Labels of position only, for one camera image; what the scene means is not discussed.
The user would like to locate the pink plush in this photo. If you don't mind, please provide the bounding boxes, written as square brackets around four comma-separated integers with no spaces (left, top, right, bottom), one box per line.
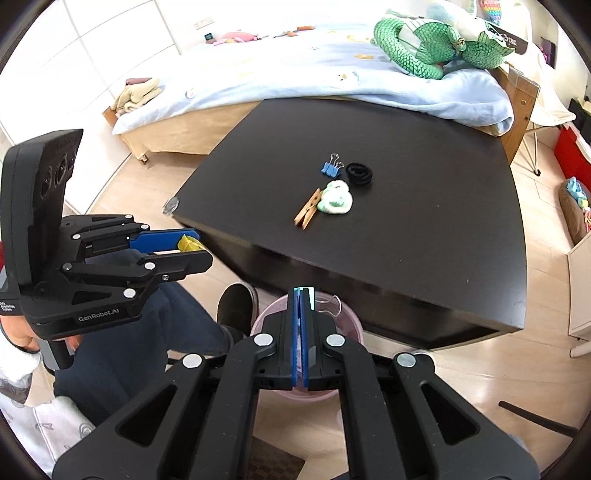
[212,31,259,46]

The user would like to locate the person's left forearm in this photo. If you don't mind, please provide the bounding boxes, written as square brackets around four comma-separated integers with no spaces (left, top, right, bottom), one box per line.
[0,344,97,464]

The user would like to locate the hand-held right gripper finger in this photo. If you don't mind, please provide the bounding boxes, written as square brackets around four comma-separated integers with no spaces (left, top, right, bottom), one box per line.
[53,288,301,480]
[300,288,541,480]

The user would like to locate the brown woven mat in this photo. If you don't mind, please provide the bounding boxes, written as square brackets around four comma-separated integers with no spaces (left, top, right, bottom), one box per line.
[245,442,308,480]

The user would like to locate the green dragon plush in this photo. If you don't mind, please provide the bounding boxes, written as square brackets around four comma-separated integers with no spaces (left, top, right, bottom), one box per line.
[372,11,515,80]

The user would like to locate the black printed bag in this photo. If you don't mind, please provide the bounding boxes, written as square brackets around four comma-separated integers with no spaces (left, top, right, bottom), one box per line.
[492,23,532,56]

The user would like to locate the brown pet bed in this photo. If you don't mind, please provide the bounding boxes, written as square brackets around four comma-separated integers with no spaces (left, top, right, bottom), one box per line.
[558,178,591,246]

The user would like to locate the red cooler box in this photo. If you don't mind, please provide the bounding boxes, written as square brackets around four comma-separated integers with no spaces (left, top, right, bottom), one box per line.
[554,124,591,179]

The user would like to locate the blue binder clip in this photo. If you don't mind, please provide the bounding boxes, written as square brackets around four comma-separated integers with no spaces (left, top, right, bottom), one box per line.
[321,153,346,178]

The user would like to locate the teal binder clip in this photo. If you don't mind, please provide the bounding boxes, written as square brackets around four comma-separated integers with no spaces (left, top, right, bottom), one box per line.
[293,286,354,325]

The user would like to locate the light blue plush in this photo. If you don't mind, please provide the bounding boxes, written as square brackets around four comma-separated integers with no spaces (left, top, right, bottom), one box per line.
[427,0,477,24]

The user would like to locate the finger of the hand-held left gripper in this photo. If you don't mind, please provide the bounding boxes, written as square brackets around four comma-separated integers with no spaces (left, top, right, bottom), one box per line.
[59,213,202,260]
[61,250,214,297]

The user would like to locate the black hair tie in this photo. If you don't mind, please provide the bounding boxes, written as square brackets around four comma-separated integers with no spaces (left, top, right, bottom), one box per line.
[346,161,375,188]

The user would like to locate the white metal chair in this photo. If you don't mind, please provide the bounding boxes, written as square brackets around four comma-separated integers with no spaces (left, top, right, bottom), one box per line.
[519,41,578,177]

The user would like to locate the pink plastic trash bin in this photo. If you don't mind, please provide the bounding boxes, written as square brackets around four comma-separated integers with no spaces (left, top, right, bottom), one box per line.
[250,295,366,401]

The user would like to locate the white sliding wardrobe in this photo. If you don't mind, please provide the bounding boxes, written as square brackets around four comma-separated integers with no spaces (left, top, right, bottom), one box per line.
[0,0,178,195]

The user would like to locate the folded beige towels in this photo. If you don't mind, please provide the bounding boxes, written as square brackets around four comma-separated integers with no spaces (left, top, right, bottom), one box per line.
[111,78,164,116]

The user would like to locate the white goose plush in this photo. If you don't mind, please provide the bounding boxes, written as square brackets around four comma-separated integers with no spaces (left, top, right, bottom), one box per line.
[272,23,315,38]

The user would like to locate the light blue printed blanket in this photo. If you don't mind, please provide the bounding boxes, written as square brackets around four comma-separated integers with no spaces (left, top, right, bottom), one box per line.
[113,9,515,137]

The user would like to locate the person's left hand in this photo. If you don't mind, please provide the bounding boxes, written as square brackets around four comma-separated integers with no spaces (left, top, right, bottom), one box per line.
[0,318,83,356]

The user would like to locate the person's left leg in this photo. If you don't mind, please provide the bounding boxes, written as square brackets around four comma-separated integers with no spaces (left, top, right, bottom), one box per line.
[53,281,232,426]

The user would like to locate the white drawer unit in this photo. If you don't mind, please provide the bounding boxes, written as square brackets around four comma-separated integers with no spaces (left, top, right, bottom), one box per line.
[567,231,591,359]

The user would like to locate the green and white scrunchie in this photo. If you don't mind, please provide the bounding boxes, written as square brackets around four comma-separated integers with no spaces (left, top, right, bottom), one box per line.
[320,180,354,216]

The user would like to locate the person's left shoe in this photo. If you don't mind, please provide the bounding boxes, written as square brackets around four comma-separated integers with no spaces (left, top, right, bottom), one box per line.
[216,282,259,357]

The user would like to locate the wooden clothespin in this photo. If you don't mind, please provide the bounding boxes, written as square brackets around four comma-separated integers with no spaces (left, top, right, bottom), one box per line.
[294,187,325,230]

